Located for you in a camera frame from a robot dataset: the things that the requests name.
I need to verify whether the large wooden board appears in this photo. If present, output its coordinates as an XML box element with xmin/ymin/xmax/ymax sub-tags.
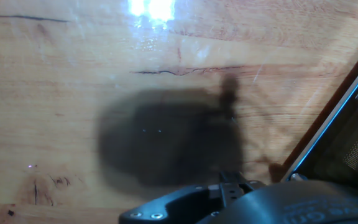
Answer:
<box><xmin>0</xmin><ymin>0</ymin><xmax>358</xmax><ymax>224</ymax></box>

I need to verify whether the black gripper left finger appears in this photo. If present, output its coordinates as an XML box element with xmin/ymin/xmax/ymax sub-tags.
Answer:
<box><xmin>118</xmin><ymin>171</ymin><xmax>236</xmax><ymax>224</ymax></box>

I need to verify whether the dark glass microwave door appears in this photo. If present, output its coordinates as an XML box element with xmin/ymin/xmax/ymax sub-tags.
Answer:
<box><xmin>268</xmin><ymin>34</ymin><xmax>358</xmax><ymax>197</ymax></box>

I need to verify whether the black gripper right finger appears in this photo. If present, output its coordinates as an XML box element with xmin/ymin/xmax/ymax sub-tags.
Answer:
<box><xmin>233</xmin><ymin>172</ymin><xmax>267</xmax><ymax>194</ymax></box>

